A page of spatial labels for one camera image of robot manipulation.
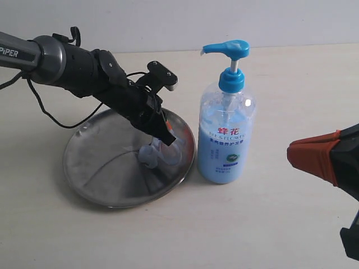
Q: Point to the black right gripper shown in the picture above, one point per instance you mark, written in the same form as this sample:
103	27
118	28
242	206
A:
332	157

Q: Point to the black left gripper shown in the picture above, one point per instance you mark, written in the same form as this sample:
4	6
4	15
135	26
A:
145	114

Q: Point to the pale blue soap blob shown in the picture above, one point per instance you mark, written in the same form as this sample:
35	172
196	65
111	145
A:
157	150

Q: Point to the blue pump lotion bottle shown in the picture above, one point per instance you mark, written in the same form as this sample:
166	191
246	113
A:
226	118

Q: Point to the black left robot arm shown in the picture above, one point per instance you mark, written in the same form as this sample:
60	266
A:
59	61

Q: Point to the round stainless steel plate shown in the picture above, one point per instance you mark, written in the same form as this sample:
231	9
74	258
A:
101	165

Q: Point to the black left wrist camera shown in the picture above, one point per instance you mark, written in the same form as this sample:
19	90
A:
158	77

